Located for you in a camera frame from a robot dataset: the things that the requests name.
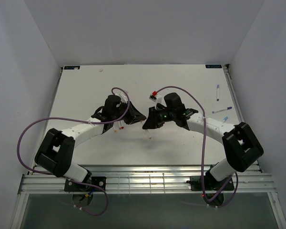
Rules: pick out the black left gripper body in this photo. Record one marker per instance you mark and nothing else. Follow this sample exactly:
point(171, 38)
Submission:
point(117, 115)

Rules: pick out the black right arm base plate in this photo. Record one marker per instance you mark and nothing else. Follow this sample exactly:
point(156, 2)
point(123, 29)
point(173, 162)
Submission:
point(210, 184)

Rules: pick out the blue table sticker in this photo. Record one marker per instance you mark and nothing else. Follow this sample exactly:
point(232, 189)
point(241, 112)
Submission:
point(71, 67)
point(213, 66)

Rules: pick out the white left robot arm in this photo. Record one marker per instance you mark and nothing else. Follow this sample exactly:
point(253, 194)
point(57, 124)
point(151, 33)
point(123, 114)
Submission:
point(56, 150)

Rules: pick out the thin purple pen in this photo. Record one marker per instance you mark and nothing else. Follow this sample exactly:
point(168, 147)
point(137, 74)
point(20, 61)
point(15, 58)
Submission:
point(221, 110)

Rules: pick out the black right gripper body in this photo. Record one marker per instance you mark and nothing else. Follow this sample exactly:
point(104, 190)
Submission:
point(166, 115)

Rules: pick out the purple capped white marker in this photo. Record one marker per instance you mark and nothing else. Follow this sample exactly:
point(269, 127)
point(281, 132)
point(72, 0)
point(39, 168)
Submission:
point(217, 92)

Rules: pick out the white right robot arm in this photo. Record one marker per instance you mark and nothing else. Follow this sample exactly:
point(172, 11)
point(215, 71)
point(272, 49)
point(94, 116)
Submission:
point(241, 145)

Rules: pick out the left blue table sticker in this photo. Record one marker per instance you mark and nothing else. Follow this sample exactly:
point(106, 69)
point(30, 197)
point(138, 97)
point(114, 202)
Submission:
point(71, 67)

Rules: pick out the yellow capped white marker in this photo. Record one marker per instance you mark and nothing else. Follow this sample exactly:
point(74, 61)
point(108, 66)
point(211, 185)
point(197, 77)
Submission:
point(114, 127)

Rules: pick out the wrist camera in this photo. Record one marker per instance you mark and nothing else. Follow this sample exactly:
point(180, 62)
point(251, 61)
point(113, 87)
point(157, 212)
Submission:
point(123, 95)
point(156, 98)

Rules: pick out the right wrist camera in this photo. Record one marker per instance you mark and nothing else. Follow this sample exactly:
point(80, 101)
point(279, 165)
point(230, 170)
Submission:
point(156, 98)

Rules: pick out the aluminium front rail frame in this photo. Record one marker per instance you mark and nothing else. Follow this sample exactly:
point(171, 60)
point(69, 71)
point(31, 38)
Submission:
point(147, 180)

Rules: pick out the red white marker body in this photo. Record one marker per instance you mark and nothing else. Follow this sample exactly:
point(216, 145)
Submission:
point(122, 124)

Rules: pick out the right blue table sticker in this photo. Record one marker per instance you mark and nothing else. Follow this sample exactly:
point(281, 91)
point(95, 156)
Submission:
point(213, 66)

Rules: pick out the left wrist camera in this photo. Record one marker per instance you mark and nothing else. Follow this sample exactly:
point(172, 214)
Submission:
point(123, 95)

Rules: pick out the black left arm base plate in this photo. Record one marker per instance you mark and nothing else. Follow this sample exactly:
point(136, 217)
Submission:
point(91, 184)

